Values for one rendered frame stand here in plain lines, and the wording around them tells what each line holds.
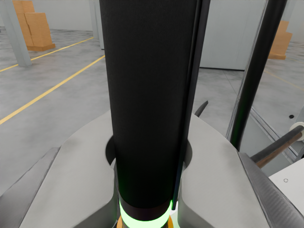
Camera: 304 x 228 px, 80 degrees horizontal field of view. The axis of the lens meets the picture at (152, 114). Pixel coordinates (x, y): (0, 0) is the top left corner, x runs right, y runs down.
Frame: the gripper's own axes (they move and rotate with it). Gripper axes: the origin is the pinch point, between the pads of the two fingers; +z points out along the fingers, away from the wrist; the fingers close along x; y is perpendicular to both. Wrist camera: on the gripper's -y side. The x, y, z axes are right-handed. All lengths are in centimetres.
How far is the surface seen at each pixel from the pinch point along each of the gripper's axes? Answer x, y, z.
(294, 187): 34.5, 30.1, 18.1
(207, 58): 157, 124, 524
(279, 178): 33, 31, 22
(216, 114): 115, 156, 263
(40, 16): -403, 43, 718
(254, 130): 71, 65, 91
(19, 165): -149, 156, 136
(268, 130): 70, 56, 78
